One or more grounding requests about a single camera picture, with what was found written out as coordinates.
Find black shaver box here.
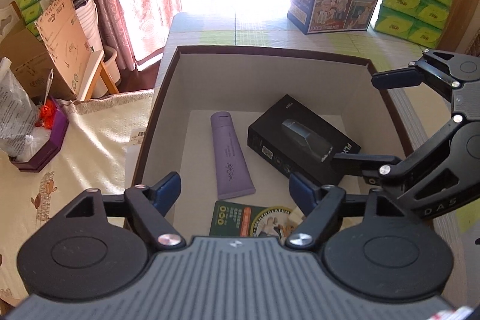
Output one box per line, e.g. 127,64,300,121
247,95,361,186

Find green medicine box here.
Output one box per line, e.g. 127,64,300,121
209,201,303,243

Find purple tube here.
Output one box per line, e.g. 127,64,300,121
210,111,256,201

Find green tissue pack bundle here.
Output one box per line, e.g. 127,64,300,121
374,0,453,49

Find cream embroidered cloth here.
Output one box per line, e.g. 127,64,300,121
1,89,154,306

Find brown storage box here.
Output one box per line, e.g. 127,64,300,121
133,46,413,237

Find purple tray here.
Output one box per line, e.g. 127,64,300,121
9,97,69,173

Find wooden stool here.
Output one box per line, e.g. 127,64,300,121
77,49,119,101

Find clear plastic bag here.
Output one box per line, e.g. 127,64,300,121
0,57,39,157

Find white bucket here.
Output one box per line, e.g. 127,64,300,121
92,46,121,99

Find cardboard box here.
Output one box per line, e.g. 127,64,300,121
1,0,92,100

